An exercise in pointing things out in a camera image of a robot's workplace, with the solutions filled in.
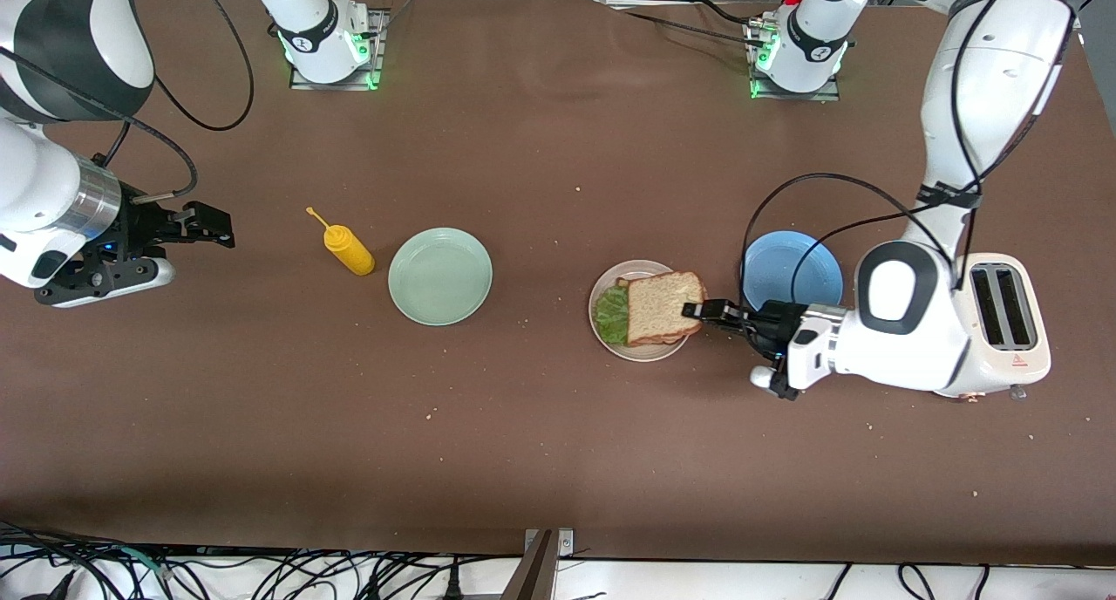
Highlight brown bread slice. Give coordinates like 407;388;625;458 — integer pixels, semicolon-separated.
617;271;707;348

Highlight green lettuce leaf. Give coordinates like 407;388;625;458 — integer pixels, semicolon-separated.
593;284;633;346

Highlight yellow squeeze bottle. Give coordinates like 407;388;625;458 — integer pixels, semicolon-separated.
306;206;376;276

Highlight blue plate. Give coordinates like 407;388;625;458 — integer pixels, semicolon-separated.
740;231;845;315

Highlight beige plate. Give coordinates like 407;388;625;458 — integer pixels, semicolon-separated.
589;260;696;363

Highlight mint green plate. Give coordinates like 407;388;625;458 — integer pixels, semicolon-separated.
388;228;493;327

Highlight white toaster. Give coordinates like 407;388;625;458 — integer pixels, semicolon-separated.
937;253;1052;402

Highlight dark metal pole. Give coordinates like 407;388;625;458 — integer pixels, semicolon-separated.
500;530;559;600

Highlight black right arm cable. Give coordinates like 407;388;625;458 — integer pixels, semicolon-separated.
0;0;255;201

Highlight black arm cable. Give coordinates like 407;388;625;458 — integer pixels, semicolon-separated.
0;0;255;201
739;0;1082;315

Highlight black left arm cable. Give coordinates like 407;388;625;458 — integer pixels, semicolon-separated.
739;0;1082;315

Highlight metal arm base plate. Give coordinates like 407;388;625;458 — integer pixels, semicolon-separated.
748;20;842;102
289;7;389;92

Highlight silver table edge bracket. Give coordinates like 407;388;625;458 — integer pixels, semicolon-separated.
525;528;575;557

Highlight thin black table cable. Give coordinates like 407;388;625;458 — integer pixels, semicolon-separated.
623;0;759;47

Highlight teal floor cable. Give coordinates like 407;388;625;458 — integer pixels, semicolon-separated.
109;546;167;576

